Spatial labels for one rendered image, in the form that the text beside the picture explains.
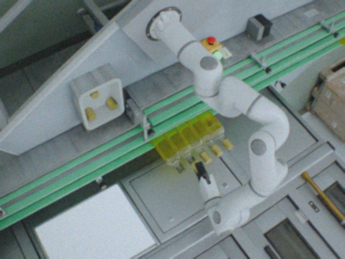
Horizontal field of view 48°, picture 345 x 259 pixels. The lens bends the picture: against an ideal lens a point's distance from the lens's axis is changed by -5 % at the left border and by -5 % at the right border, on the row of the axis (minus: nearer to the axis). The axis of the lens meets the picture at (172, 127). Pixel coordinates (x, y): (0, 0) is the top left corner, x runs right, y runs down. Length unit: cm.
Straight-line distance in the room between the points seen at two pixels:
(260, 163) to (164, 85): 63
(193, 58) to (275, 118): 33
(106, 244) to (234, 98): 79
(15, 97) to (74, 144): 61
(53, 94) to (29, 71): 76
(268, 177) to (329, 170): 78
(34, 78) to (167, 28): 101
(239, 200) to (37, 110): 80
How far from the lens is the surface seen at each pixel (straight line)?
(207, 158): 168
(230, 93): 130
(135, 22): 142
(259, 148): 124
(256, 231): 178
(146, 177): 179
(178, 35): 141
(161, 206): 174
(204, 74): 132
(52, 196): 171
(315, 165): 198
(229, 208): 141
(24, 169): 169
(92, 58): 151
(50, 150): 170
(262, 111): 128
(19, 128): 161
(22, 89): 221
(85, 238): 171
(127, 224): 171
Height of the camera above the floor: 174
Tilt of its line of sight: 27 degrees down
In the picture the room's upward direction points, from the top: 142 degrees clockwise
